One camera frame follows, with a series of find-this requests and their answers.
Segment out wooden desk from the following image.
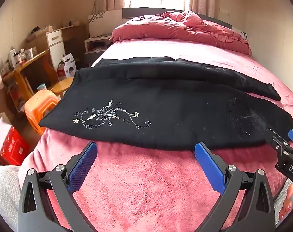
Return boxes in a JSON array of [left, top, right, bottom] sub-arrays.
[[3, 49, 59, 112]]

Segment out person's right hand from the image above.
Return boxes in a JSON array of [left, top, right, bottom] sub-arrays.
[[279, 183, 293, 220]]

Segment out white drawer cabinet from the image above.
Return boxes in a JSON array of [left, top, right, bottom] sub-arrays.
[[23, 25, 86, 70]]

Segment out teal lidded cup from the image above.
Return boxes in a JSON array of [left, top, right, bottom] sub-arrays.
[[37, 83, 47, 91]]

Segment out white bedside nightstand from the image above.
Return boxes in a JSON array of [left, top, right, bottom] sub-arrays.
[[84, 35, 112, 67]]

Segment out black embroidered pants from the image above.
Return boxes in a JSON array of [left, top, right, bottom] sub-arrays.
[[39, 57, 293, 150]]

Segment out white appliance box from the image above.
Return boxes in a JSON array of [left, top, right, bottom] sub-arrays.
[[57, 53, 76, 81]]

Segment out red cardboard box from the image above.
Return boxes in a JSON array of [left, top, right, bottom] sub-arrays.
[[0, 117, 30, 166]]

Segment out red crumpled duvet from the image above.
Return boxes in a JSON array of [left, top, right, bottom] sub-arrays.
[[110, 10, 251, 56]]

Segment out round wooden stool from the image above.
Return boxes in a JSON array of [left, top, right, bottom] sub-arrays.
[[51, 77, 73, 98]]

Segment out orange plastic stool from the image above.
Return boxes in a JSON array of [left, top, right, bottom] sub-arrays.
[[25, 90, 59, 135]]

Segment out dark bed headboard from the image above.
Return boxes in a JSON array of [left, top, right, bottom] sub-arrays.
[[122, 7, 233, 29]]

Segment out white floral headboard panel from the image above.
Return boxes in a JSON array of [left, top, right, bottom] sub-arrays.
[[88, 9, 122, 38]]

